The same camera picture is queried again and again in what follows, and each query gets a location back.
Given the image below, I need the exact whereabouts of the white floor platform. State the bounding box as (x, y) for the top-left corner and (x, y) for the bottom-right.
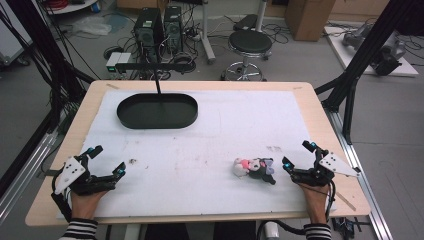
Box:
(323, 25), (420, 78)

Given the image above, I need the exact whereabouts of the large black computer tower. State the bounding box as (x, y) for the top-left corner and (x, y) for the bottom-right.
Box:
(133, 7), (165, 64)

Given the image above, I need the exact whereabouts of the black T-shaped stand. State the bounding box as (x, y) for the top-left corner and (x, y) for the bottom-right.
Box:
(115, 61), (197, 96)

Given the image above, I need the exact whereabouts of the cardboard box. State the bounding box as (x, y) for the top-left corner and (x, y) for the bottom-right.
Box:
(284, 0), (337, 42)

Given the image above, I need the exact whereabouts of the slim black computer tower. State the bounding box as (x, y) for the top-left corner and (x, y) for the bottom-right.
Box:
(163, 5), (184, 55)

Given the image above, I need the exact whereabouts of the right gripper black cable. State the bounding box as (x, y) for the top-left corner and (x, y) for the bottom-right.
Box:
(299, 179), (336, 223)

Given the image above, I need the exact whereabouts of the clear plastic bag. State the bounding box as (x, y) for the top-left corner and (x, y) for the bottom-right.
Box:
(70, 15), (113, 37)

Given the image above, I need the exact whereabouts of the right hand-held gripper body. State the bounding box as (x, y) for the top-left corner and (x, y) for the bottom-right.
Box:
(291, 148), (362, 188)

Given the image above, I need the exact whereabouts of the thick black hose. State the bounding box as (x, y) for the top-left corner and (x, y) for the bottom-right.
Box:
(255, 219), (306, 240)

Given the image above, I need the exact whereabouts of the black plush toy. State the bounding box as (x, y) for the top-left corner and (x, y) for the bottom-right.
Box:
(248, 157), (277, 186)

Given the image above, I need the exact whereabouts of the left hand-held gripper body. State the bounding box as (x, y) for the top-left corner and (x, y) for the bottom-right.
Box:
(51, 154), (117, 197)

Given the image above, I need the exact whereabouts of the grey robot part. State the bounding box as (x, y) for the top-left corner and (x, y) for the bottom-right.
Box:
(341, 23), (374, 51)

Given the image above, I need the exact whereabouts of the black metal frame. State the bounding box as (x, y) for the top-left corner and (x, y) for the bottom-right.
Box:
(314, 0), (424, 145)
(0, 0), (97, 198)

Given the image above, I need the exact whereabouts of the person's left hand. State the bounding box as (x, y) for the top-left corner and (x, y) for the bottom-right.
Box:
(68, 188), (109, 222)

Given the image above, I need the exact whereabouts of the grey desk leg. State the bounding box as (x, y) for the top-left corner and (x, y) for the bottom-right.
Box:
(199, 0), (217, 65)

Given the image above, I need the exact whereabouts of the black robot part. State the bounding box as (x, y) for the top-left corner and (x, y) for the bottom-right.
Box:
(370, 39), (407, 77)

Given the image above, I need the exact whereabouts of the white box device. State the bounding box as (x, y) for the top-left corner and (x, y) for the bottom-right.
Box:
(105, 51), (132, 74)

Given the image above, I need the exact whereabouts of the thin wooden stick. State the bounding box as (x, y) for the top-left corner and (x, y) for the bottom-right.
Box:
(334, 191), (357, 212)

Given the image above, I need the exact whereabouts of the black oval tray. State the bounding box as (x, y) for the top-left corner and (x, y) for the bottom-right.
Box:
(116, 92), (199, 130)

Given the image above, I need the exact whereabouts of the aluminium rail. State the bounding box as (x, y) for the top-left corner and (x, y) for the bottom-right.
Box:
(0, 130), (59, 223)
(324, 107), (395, 240)

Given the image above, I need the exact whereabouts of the white table mat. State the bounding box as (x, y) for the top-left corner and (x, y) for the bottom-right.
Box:
(55, 89), (338, 221)

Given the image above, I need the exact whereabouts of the person's right hand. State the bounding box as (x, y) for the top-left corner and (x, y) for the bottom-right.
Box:
(297, 182), (332, 225)

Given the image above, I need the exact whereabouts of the black flat floor pad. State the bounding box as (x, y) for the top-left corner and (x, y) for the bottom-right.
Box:
(232, 13), (259, 32)

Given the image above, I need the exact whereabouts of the wooden table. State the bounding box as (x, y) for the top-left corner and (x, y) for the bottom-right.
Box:
(24, 79), (372, 228)

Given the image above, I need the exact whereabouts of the white and pink plush toy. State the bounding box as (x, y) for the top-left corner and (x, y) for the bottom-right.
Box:
(232, 157), (256, 178)

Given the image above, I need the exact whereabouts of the black round stool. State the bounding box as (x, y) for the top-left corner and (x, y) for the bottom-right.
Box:
(220, 29), (273, 82)

